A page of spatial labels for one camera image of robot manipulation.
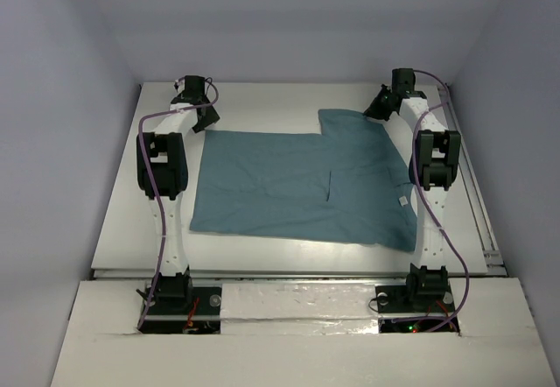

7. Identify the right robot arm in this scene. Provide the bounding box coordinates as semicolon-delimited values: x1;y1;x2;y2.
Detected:
364;68;461;313

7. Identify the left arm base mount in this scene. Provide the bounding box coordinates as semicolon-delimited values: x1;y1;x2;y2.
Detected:
138;285;222;334

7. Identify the aluminium front rail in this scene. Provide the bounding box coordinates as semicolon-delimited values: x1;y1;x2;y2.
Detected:
91;266;514;281

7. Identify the aluminium right side rail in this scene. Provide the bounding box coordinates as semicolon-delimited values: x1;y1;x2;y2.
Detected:
437;81;514;277

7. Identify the aluminium rail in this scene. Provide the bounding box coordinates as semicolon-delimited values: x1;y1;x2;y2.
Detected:
437;81;514;277
91;266;514;281

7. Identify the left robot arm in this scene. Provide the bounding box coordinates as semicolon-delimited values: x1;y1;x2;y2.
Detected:
136;75;220;313

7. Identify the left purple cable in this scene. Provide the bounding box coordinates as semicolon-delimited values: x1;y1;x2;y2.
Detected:
136;76;220;331

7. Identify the teal t-shirt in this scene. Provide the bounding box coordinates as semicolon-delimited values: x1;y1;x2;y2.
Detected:
190;109;417;253

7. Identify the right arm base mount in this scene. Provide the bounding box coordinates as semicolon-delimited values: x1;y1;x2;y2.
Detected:
367;285;460;334

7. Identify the white foil-taped centre block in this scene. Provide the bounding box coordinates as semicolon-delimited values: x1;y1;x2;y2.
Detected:
220;282;379;335

